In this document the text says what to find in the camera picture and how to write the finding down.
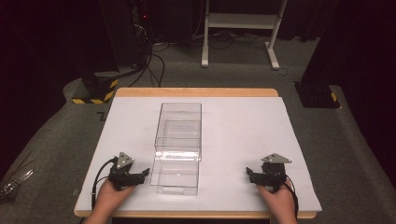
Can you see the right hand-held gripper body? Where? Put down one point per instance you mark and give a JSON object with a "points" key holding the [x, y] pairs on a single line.
{"points": [[274, 174]]}

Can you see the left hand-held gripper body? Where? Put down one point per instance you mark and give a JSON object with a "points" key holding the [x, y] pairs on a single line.
{"points": [[120, 174]]}

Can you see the clear plastic drawer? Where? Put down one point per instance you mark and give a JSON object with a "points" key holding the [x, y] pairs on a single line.
{"points": [[174, 174]]}

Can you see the clear plastic drawer case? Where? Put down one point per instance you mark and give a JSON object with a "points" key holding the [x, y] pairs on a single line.
{"points": [[179, 127]]}

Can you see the person's right hand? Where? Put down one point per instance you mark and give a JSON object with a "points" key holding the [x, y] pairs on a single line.
{"points": [[281, 200]]}

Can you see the person's left hand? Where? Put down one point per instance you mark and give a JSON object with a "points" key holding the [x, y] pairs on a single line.
{"points": [[107, 199]]}

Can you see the white table sheet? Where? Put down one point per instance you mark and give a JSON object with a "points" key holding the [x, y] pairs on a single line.
{"points": [[243, 137]]}

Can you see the black base with yellow stripes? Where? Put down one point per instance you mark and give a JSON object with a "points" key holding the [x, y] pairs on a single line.
{"points": [[96, 90]]}

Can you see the black stand base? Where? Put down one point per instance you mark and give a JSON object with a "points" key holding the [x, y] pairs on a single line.
{"points": [[316, 95]]}

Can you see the wooden table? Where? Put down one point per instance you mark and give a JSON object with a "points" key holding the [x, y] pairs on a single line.
{"points": [[193, 92]]}

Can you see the clear plastic wrap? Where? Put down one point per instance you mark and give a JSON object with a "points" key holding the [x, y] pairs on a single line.
{"points": [[14, 185]]}

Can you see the black equipment tower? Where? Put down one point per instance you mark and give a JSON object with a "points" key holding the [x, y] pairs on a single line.
{"points": [[140, 28]]}

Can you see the white metal stand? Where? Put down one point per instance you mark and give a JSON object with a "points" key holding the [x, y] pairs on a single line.
{"points": [[239, 21]]}

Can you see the black curtain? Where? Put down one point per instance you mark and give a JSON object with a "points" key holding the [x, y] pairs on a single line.
{"points": [[358, 43], [46, 40]]}

